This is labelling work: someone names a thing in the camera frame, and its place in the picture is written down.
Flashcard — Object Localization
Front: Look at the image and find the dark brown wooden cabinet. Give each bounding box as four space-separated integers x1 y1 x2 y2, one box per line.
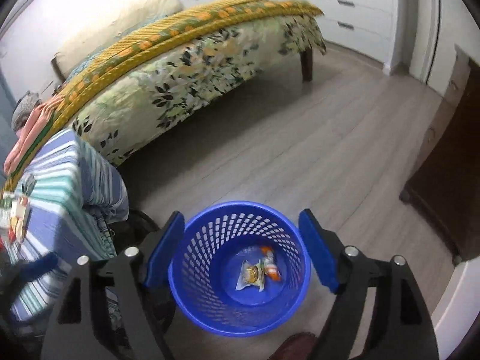
399 60 479 265

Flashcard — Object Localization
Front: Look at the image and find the dark wooden bed leg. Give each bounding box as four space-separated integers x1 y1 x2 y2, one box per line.
299 48 313 82

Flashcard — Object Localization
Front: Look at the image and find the blue green striped tablecloth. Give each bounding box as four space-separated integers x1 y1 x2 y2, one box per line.
6 128 129 322

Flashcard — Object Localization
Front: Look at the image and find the floral bed sheet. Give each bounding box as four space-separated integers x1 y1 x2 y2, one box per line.
68 16 326 166

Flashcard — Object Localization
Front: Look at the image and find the grey knitted garment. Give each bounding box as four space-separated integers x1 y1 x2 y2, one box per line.
10 91 41 133

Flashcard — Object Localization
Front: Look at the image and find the white drawer cabinet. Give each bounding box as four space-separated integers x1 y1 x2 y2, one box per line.
311 0 393 63

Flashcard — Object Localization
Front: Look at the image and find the folded pink cloth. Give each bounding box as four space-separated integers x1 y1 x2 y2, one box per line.
3 94 64 176

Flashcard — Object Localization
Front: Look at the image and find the blue plastic waste basket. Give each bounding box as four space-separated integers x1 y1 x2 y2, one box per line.
168 202 311 337

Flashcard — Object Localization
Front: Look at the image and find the burger print snack wrapper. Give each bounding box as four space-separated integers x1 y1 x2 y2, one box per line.
235 260 265 292

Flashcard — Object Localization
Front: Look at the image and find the yellow orange patterned blanket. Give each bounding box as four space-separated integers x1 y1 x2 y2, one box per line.
3 0 324 191

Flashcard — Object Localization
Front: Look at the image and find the white wardrobe door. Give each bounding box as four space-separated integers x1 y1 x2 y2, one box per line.
409 0 479 96

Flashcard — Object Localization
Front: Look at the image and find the orange white snack wrapper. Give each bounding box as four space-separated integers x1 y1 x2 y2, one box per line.
260 246 281 282

